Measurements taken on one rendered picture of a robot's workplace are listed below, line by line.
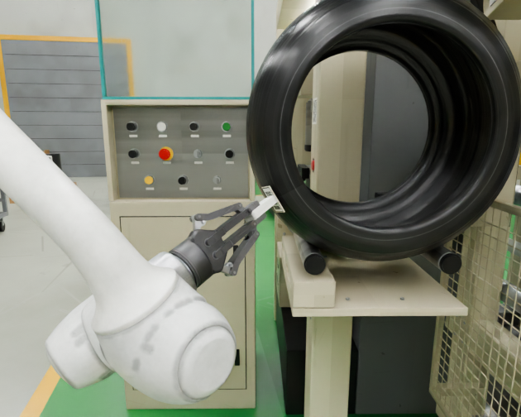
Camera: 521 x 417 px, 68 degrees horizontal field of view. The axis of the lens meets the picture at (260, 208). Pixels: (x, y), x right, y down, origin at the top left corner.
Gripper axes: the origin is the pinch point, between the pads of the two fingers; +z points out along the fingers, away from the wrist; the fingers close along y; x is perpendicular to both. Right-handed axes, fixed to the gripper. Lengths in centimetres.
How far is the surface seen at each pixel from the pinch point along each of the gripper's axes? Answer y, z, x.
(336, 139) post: 0.8, 44.7, -11.8
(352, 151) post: 6.2, 46.4, -10.2
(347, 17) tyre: -21.9, 23.6, 19.5
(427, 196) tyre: 24, 44, 6
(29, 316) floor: 16, -26, -233
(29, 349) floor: 27, -38, -193
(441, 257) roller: 28.3, 21.8, 15.8
